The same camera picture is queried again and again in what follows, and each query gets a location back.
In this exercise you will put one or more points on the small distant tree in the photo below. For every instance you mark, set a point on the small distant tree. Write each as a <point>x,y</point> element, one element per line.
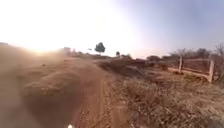
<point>117,53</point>

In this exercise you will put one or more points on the lone tall tree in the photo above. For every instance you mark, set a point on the lone tall tree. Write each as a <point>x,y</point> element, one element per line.
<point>100,47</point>

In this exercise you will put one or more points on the red dirt track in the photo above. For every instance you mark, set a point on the red dirt track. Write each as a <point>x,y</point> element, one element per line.
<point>90,96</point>

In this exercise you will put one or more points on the dry grass verge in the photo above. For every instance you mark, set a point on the dry grass verge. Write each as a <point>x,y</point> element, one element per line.
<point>173,96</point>

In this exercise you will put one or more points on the robot's own part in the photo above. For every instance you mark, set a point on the robot's own part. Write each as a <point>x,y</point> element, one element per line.
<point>70,126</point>

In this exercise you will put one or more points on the distant trees on horizon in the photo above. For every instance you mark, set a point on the distant trees on horizon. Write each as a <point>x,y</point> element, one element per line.
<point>190,53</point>

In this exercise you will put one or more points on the fence with brick posts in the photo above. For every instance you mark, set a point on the fence with brick posts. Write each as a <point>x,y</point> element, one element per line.
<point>196,68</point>

